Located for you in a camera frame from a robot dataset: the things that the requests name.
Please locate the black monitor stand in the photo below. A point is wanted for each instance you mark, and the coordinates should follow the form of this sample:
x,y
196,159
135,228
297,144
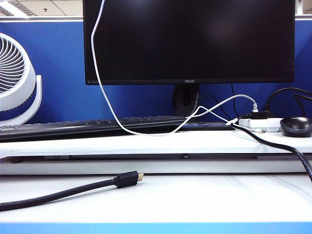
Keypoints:
x,y
185,97

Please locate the black ASUS monitor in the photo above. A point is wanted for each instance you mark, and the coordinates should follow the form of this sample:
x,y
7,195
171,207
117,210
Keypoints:
x,y
195,41

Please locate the black Logitech keyboard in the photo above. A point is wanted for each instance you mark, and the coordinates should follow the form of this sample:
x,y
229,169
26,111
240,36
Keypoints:
x,y
61,128

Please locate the white power strip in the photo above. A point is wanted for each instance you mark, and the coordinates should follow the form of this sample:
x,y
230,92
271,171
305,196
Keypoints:
x,y
258,124

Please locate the blue office partition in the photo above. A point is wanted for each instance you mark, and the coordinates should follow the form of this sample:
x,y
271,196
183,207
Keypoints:
x,y
63,73

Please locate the blue table edge strip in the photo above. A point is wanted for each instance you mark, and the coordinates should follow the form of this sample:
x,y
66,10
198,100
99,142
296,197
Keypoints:
x,y
156,229

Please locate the white desk fan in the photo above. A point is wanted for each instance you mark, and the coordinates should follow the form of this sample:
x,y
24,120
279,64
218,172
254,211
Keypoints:
x,y
30,78

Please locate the black computer mouse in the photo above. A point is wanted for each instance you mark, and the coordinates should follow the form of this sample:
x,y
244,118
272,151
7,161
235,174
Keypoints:
x,y
296,127

